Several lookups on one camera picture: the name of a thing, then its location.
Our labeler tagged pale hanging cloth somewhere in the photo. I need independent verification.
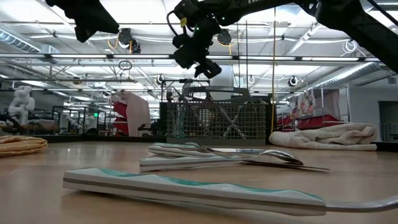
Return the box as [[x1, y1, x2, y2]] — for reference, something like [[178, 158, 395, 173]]
[[322, 90, 341, 118]]

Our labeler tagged yellow hanging cord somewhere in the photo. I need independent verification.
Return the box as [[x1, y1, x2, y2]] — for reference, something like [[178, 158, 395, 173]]
[[270, 7, 277, 134]]

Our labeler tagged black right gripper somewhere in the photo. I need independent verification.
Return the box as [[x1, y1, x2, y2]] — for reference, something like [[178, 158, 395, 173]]
[[172, 14, 223, 79]]

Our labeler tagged pink hanging cloth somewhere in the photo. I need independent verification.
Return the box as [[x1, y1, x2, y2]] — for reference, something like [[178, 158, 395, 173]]
[[123, 90, 152, 137]]

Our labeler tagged long ceiling light rail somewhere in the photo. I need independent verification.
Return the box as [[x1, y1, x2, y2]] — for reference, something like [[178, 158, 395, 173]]
[[0, 53, 398, 63]]

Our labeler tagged silver ventilation duct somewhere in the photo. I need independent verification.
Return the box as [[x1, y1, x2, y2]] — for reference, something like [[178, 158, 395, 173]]
[[306, 62, 383, 91]]

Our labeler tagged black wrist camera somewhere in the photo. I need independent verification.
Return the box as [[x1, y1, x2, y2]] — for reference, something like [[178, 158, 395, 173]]
[[173, 0, 201, 21]]

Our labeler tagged beige crumpled towel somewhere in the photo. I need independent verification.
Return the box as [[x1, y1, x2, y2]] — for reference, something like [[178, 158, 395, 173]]
[[269, 122, 379, 152]]

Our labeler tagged black partition panel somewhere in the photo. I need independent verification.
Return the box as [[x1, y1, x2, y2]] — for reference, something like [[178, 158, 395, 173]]
[[159, 95, 277, 144]]

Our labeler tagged beige cloth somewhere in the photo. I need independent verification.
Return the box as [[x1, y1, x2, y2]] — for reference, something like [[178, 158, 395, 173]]
[[0, 134, 49, 158]]

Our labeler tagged white round column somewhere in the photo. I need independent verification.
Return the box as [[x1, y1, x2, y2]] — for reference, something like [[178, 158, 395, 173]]
[[210, 65, 234, 102]]

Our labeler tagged grey ceiling vent duct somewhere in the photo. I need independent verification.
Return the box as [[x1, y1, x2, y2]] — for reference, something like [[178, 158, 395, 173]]
[[0, 29, 60, 55]]

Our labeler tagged colourful hanging cloth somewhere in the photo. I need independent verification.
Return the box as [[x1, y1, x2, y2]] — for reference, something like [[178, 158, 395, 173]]
[[292, 88, 317, 118]]

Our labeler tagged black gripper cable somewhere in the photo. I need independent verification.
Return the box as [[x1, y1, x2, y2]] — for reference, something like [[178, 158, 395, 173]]
[[166, 11, 187, 37]]

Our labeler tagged grey plastic cutlery basket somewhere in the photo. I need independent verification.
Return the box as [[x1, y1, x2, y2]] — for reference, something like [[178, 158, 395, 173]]
[[165, 86, 268, 146]]

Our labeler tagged black table edge rail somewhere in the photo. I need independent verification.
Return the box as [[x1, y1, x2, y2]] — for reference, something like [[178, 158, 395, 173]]
[[30, 134, 398, 152]]

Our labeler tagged teal white handled utensil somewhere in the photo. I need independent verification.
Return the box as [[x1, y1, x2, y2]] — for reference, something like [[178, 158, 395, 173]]
[[62, 167, 398, 217]]

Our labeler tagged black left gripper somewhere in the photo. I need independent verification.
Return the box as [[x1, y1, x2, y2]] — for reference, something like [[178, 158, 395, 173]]
[[45, 0, 120, 44]]

